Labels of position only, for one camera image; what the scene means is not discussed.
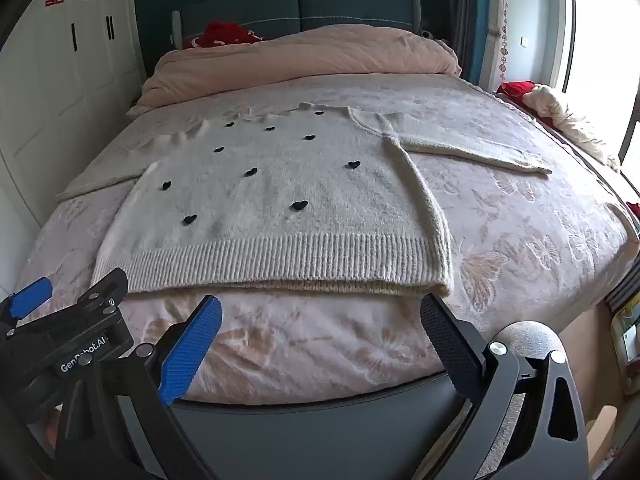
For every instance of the red cloth with white print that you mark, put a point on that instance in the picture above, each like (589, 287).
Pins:
(222, 35)

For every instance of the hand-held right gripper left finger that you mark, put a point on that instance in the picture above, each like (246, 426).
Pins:
(192, 350)

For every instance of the white wardrobe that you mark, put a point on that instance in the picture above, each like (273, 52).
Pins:
(65, 85)

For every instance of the plain red cloth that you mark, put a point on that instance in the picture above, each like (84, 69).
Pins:
(517, 91)

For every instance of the white sweater with black hearts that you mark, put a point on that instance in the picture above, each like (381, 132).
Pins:
(280, 210)

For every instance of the printed cardboard box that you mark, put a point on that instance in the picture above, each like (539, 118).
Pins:
(627, 332)

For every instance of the grey curtain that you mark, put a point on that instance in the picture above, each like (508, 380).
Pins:
(465, 10)

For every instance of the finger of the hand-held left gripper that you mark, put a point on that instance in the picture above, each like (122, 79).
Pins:
(102, 290)
(30, 296)

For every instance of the teal padded headboard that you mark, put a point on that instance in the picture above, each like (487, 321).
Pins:
(300, 10)

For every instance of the cream fluffy cloth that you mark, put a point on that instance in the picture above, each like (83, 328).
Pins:
(570, 117)

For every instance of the window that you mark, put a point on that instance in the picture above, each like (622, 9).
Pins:
(600, 35)

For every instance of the small red item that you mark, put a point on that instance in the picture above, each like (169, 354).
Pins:
(635, 207)

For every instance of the pink duvet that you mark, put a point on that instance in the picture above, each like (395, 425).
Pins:
(310, 60)

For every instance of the grey bed footboard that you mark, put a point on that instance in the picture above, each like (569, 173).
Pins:
(310, 435)

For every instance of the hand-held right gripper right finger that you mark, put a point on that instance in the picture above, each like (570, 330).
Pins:
(450, 345)

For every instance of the pink patterned bedspread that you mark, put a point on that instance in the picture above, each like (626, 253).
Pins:
(525, 240)

